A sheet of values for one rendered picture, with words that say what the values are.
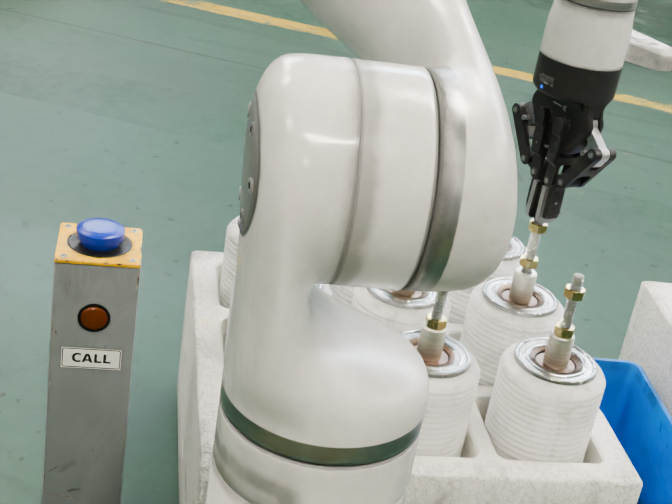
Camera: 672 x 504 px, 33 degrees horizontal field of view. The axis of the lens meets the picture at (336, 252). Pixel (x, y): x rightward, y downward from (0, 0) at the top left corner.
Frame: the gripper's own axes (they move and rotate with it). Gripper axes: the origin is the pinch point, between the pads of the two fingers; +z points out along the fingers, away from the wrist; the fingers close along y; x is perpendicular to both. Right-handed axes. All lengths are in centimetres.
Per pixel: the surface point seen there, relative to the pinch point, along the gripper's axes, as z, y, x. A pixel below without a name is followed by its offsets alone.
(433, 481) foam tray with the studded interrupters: 18.6, 14.1, -17.6
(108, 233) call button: 3.0, -6.2, -40.6
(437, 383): 10.9, 10.8, -16.8
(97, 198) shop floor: 36, -81, -15
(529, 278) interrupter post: 7.9, 1.0, -0.3
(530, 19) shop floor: 36, -178, 144
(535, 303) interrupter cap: 10.7, 1.3, 1.1
